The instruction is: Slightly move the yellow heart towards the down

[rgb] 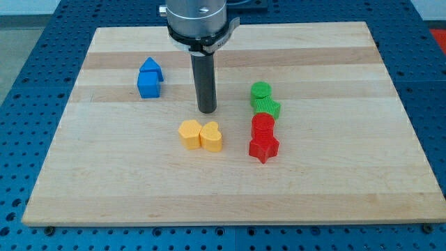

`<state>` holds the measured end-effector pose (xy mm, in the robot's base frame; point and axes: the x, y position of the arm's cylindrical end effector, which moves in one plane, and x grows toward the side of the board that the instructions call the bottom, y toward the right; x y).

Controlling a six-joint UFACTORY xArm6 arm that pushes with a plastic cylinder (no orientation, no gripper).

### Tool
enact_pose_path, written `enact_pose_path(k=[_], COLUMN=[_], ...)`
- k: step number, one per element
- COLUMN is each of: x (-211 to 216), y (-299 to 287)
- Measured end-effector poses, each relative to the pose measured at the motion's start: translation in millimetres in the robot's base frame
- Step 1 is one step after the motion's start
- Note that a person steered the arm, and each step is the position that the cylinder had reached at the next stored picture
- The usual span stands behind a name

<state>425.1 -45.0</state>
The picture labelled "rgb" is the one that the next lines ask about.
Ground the green cylinder block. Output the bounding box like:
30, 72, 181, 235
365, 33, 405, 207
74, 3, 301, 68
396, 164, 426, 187
250, 82, 272, 107

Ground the yellow hexagon block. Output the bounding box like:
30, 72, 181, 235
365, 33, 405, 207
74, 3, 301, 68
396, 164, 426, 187
178, 120, 202, 150

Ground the red cylinder block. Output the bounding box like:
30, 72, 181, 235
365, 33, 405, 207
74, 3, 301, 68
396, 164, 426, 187
251, 113, 275, 139

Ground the wooden board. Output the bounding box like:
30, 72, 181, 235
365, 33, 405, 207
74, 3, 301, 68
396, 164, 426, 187
22, 22, 445, 227

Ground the blue cube block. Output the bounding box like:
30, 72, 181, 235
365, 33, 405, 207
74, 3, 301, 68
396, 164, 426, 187
137, 72, 160, 98

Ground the yellow heart block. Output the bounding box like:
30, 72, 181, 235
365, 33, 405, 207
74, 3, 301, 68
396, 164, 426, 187
200, 121, 222, 152

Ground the green star block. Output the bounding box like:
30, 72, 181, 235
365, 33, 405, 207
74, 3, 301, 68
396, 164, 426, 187
253, 96, 282, 119

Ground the blue triangle block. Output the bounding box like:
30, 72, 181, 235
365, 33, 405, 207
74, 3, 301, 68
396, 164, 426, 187
139, 57, 164, 82

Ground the red star block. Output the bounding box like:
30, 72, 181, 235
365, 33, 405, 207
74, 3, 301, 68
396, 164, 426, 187
248, 135, 279, 164

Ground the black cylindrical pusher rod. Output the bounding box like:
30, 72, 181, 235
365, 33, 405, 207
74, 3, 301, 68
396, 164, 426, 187
191, 54, 217, 114

